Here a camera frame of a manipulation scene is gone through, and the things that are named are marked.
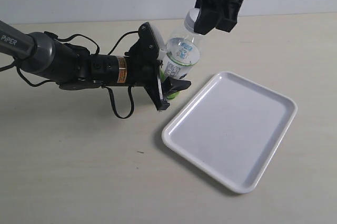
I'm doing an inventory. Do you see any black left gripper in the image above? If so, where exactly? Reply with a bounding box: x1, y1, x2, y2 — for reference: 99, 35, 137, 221
90, 23, 191, 111

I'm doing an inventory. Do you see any white bottle cap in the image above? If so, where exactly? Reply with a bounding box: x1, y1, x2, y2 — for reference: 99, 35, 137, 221
184, 8, 200, 33

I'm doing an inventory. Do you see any clear plastic drink bottle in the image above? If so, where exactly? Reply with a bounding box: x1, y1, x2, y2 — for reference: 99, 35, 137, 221
159, 23, 207, 100

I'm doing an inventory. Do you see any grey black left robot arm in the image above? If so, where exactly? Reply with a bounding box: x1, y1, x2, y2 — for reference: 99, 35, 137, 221
1, 22, 191, 112

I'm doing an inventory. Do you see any white rectangular plastic tray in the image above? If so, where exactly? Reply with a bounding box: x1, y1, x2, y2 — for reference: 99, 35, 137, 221
162, 72, 298, 194

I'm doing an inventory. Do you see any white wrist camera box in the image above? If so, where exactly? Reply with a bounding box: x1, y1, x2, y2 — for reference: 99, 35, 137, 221
150, 23, 167, 60

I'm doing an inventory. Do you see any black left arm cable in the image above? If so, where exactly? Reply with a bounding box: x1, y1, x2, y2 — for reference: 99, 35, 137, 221
0, 31, 140, 119

